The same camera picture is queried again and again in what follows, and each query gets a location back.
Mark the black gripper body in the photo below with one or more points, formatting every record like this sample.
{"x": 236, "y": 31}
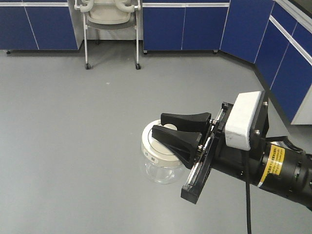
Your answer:
{"x": 213, "y": 153}

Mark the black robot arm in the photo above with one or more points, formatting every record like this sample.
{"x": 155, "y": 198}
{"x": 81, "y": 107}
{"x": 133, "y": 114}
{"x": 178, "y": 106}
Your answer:
{"x": 286, "y": 170}

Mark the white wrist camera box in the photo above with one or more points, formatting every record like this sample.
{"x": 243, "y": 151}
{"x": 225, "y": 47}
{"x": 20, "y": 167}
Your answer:
{"x": 238, "y": 125}

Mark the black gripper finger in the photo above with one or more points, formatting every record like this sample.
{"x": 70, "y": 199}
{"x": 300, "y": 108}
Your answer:
{"x": 187, "y": 123}
{"x": 183, "y": 144}

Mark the beige rolling chair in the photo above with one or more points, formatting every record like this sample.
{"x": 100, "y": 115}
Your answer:
{"x": 109, "y": 15}

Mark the glass jar with white lid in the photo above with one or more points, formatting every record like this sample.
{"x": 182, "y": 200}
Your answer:
{"x": 159, "y": 164}

